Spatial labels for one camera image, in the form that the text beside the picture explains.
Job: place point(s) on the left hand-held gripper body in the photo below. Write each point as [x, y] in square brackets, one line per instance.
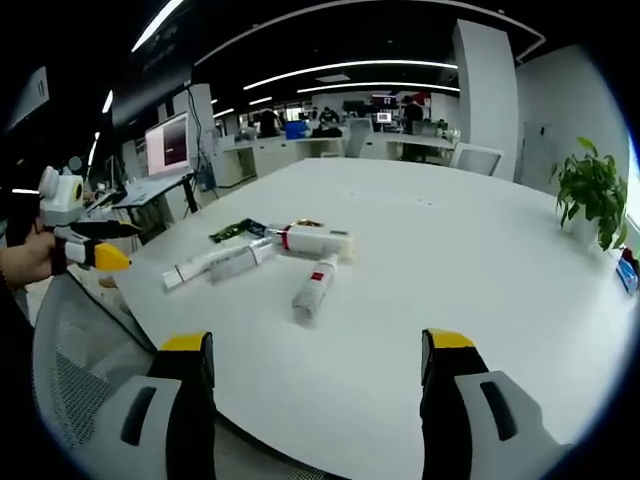
[59, 200]

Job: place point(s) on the green potted plant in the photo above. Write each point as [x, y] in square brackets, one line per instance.
[592, 192]

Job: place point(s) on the standing desk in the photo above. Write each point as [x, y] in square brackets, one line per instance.
[150, 187]

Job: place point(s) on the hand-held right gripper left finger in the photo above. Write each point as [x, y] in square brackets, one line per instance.
[165, 400]

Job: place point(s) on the long white skincare tube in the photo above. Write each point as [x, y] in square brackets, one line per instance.
[210, 262]

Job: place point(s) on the blue packet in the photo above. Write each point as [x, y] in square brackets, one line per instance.
[627, 270]

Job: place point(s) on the green skincare sachet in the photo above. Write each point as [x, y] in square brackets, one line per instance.
[235, 231]

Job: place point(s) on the blue box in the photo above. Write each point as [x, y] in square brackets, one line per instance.
[295, 130]

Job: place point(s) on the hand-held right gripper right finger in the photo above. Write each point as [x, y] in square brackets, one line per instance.
[470, 400]

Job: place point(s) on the white skincare bottle red label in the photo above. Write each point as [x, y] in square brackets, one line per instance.
[315, 292]

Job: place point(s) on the computer monitor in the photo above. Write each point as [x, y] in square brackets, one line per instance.
[167, 145]

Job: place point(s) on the person's left hand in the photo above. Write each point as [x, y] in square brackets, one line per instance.
[27, 257]

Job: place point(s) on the grey mesh office chair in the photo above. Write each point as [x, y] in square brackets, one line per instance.
[75, 360]

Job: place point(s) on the white skincare bottle red band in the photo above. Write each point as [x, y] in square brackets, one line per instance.
[320, 241]

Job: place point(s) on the white office chair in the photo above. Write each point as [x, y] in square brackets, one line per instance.
[475, 159]

